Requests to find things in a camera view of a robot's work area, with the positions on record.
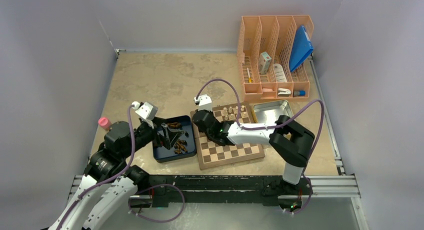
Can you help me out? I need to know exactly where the orange plastic file organizer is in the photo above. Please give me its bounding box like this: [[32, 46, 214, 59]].
[[236, 15, 314, 103]]

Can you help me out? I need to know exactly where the dark chess pieces row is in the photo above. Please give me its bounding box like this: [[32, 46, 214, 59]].
[[167, 122, 182, 129]]

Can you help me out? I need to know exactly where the dark blue plastic tray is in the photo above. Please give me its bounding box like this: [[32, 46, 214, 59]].
[[153, 115, 197, 163]]

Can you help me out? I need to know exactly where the wooden chess board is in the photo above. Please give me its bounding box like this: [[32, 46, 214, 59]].
[[192, 102, 265, 170]]

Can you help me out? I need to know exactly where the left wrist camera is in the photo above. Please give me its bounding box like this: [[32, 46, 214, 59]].
[[132, 101, 158, 121]]

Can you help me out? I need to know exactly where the orange white pen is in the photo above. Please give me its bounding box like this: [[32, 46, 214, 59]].
[[246, 67, 253, 83]]

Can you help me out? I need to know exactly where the blue grey small cylinder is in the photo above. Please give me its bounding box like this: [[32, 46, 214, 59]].
[[292, 90, 306, 97]]

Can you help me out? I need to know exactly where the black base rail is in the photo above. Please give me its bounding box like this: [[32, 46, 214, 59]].
[[135, 174, 313, 210]]

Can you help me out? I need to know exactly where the white stapler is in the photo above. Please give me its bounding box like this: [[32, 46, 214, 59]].
[[277, 88, 292, 97]]

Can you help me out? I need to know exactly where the blue folder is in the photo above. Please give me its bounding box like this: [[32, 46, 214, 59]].
[[289, 25, 314, 72]]

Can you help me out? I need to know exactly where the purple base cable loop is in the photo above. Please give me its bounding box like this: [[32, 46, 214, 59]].
[[127, 182, 185, 223]]

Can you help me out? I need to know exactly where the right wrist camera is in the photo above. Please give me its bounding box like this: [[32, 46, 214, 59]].
[[194, 94, 213, 112]]

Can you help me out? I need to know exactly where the pink capped bottle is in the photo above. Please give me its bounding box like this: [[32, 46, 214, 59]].
[[97, 117, 112, 131]]

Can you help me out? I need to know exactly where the dark chess pieces pile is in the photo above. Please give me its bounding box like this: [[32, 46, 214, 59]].
[[174, 139, 188, 155]]

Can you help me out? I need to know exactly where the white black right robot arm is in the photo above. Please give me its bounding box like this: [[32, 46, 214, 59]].
[[192, 110, 316, 194]]

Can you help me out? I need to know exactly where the white labelled bottle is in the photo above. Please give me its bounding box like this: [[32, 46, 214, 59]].
[[273, 63, 288, 83]]

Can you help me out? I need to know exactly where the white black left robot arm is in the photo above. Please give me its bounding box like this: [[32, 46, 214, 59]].
[[50, 121, 186, 230]]

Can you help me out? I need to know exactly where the white green small box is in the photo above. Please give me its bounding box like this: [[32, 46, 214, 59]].
[[258, 51, 272, 75]]

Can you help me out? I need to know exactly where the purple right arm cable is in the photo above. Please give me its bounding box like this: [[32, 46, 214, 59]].
[[195, 78, 325, 173]]

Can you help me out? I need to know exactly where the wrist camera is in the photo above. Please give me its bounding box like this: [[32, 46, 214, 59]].
[[132, 101, 158, 121], [194, 94, 213, 112]]

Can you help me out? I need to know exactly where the yellow rimmed metal tray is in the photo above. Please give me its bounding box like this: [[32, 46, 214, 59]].
[[251, 100, 293, 125]]

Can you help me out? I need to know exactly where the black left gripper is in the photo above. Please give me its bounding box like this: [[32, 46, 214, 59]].
[[121, 115, 183, 158]]

